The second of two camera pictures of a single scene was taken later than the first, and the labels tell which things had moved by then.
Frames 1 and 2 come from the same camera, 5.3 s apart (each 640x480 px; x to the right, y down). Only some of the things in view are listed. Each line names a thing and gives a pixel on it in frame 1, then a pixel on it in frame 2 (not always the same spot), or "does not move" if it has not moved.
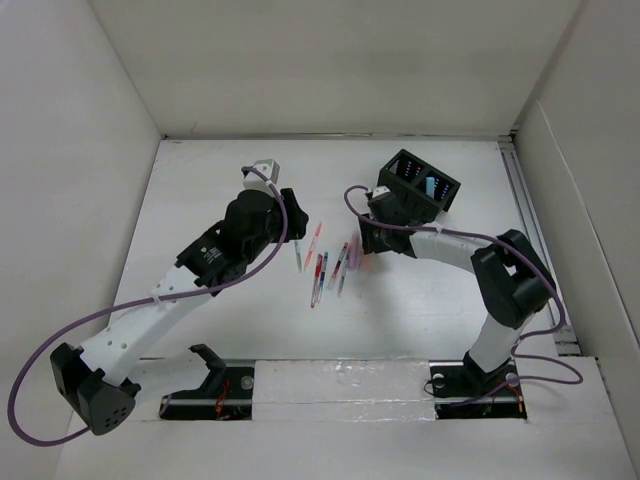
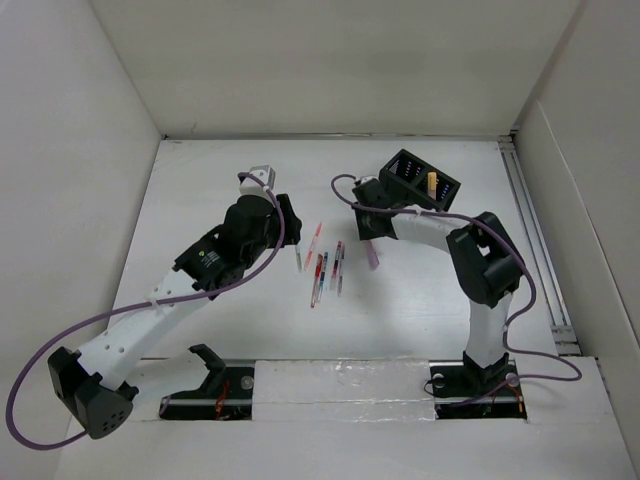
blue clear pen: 322,276 does not move
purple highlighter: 355,250 to 374,260
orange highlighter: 367,263 to 432,181
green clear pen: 299,260 does not move
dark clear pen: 346,247 does not move
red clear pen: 317,279 does not move
